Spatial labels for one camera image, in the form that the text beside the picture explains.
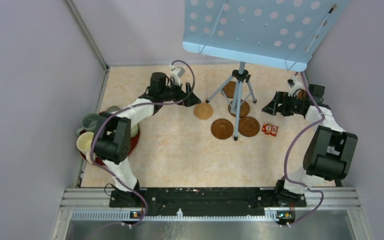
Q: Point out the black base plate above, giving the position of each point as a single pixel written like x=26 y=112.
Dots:
x=209 y=201

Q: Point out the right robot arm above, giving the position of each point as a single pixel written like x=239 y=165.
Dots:
x=330 y=151

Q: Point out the red owl figurine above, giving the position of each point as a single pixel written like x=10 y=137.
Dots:
x=270 y=129

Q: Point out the cream mug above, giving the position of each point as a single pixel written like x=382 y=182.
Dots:
x=84 y=144

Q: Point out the grey green mug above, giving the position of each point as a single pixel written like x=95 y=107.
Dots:
x=88 y=123

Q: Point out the grey ribbed cup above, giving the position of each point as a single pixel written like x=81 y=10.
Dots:
x=112 y=109

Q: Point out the blue music stand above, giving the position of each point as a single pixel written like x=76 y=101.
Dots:
x=280 y=34

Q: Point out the light green mug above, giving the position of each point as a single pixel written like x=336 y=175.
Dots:
x=134 y=130

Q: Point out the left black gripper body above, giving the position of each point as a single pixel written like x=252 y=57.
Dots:
x=173 y=93

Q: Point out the aluminium frame rail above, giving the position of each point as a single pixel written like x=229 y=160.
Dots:
x=331 y=213

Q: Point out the light wooden coaster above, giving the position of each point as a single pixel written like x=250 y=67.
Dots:
x=203 y=111

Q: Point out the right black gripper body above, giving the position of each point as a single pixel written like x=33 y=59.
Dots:
x=290 y=104

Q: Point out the dark wooden coaster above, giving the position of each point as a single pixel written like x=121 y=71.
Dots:
x=244 y=109
x=222 y=129
x=301 y=94
x=229 y=89
x=248 y=126

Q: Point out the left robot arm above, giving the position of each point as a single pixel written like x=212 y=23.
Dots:
x=112 y=135

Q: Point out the red round tray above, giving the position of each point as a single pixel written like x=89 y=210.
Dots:
x=133 y=143

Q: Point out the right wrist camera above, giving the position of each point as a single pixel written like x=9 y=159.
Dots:
x=295 y=86

